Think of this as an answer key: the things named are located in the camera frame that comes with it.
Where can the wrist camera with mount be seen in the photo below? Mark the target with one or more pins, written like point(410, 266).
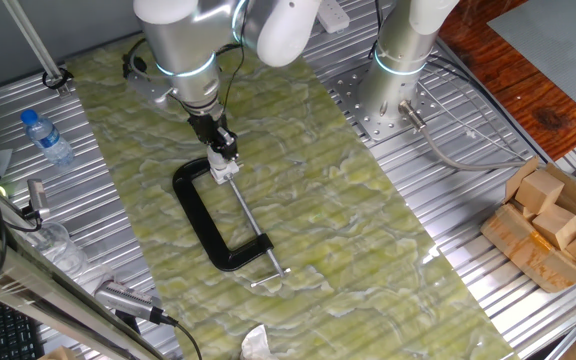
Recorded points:
point(150, 90)

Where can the aluminium frame beam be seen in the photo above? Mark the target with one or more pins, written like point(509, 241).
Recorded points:
point(43, 295)

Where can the small tan cardboard box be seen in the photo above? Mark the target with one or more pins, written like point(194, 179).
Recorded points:
point(58, 355)

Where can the crumpled white tissue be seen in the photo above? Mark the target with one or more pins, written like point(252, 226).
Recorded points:
point(258, 345)

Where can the empty clear plastic cup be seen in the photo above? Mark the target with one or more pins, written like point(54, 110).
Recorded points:
point(60, 250)

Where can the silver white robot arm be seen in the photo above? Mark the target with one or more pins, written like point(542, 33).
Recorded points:
point(183, 40)

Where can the grey building baseplate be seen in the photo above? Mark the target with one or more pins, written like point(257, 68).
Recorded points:
point(553, 45)

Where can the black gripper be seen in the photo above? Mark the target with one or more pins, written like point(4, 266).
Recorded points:
point(209, 127)

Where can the thin metal pole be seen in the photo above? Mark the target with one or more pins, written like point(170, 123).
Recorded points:
point(36, 45)

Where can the clear water bottle blue label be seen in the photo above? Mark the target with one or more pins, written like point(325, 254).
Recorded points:
point(48, 137)

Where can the small silver camera on mount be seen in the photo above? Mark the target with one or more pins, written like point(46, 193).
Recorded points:
point(37, 197)

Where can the black C-clamp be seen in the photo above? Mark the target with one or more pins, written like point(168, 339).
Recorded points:
point(203, 225)

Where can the green marble pattern mat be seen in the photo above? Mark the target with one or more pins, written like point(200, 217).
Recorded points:
point(343, 225)

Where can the large brown cardboard box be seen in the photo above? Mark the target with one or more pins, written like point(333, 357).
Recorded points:
point(528, 255)

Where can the white power strip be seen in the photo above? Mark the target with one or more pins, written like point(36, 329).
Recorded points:
point(335, 17)

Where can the brown wooden desk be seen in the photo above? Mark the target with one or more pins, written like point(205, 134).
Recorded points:
point(518, 100)

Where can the ribbed silver camera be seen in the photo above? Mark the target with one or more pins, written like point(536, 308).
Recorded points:
point(128, 300)

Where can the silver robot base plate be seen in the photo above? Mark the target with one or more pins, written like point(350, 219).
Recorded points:
point(368, 127)

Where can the white lamp socket adapter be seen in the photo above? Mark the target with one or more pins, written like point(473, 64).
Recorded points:
point(225, 176)

